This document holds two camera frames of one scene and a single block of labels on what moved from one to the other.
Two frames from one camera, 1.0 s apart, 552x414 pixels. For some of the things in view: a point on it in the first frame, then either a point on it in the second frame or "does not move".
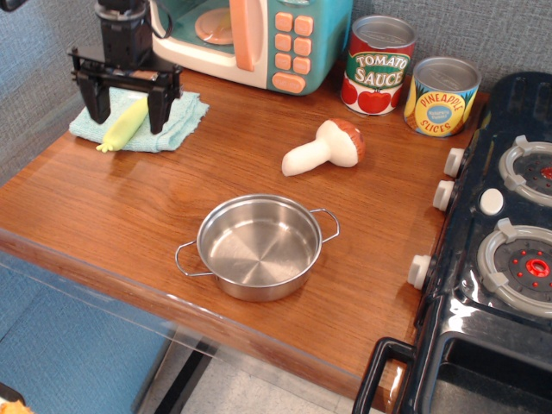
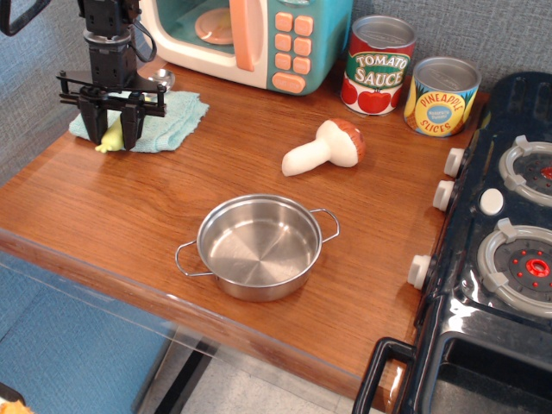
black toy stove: (482, 341) does not move
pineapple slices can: (442, 96) does not move
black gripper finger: (159, 103) → (132, 119)
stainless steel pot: (260, 247) does not move
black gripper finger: (96, 91) → (95, 120)
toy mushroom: (336, 141) does not move
